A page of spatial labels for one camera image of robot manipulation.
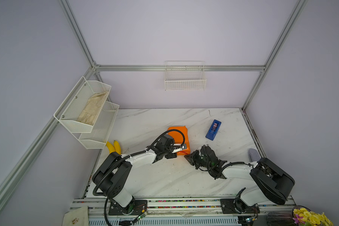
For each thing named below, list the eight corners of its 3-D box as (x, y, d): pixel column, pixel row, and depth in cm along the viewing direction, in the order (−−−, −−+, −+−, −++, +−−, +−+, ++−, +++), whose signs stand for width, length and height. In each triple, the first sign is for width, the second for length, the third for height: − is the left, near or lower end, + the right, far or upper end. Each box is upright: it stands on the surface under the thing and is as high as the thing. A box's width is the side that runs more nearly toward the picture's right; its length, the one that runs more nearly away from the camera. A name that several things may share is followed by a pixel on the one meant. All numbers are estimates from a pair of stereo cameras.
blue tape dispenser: (205, 137, 105) (206, 131, 99) (211, 124, 113) (213, 119, 107) (213, 141, 102) (215, 135, 97) (219, 127, 110) (222, 122, 105)
